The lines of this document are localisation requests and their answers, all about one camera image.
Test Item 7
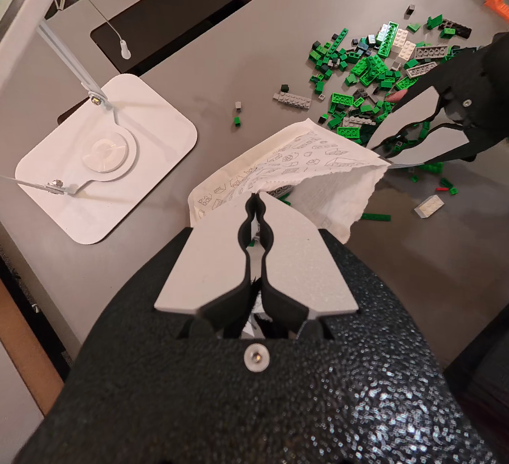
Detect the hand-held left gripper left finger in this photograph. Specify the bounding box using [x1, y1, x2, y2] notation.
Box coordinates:
[153, 193, 261, 339]

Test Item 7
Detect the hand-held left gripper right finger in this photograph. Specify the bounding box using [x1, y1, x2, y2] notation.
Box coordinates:
[254, 190, 360, 339]

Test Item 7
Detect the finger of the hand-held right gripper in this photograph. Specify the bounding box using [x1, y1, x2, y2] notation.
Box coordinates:
[367, 85, 441, 151]
[386, 123, 471, 170]

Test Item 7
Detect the pile of green toy bricks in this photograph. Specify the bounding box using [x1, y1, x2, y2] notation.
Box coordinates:
[308, 15, 478, 196]

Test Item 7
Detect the white printed paper bag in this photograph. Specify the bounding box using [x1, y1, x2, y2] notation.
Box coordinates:
[187, 117, 392, 244]

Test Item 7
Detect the grey desk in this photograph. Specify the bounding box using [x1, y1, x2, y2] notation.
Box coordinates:
[0, 0, 509, 369]

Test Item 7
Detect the black desk panel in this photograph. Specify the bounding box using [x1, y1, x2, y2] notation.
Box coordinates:
[90, 0, 250, 75]

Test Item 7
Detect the white toy brick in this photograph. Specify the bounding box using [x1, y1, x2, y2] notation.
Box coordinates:
[414, 195, 445, 219]

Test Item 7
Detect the orange brick separator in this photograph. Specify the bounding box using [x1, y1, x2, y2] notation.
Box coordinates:
[484, 0, 509, 22]

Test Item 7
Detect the light grey toy plate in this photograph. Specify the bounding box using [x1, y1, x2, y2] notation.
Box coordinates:
[273, 91, 313, 110]

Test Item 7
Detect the white book stand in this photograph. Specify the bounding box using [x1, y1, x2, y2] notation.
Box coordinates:
[0, 0, 198, 245]

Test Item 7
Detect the wooden side table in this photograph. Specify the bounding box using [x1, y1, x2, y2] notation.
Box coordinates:
[0, 277, 66, 464]

